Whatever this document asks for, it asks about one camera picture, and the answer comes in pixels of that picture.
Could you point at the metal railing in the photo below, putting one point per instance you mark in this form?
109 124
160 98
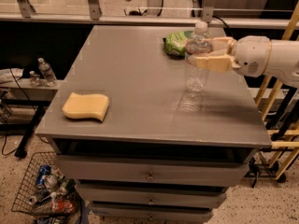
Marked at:
175 12

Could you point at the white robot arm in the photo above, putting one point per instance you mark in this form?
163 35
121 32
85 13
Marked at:
282 63

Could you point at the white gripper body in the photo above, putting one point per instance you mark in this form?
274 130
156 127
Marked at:
251 56

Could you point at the clear plastic water bottle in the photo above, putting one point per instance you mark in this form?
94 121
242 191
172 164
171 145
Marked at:
198 43

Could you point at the grey side table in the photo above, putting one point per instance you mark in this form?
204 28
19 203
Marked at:
38 97

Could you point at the blue soda can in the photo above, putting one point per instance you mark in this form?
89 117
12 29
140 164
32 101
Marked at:
43 171

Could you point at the wire basket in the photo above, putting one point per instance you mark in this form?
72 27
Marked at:
38 201

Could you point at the red soda can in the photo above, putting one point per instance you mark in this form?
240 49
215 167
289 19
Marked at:
64 207

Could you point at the yellow sponge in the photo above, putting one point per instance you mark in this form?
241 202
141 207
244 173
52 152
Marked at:
86 106

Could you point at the upright background water bottle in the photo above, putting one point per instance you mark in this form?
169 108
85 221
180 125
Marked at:
47 72

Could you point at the green chip bag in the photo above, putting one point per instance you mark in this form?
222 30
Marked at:
174 43

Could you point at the grey drawer cabinet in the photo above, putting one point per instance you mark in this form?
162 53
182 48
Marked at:
161 153

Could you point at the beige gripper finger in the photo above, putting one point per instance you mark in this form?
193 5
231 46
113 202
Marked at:
223 45
220 64

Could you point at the small background water bottle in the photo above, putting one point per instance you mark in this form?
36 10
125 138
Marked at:
35 79

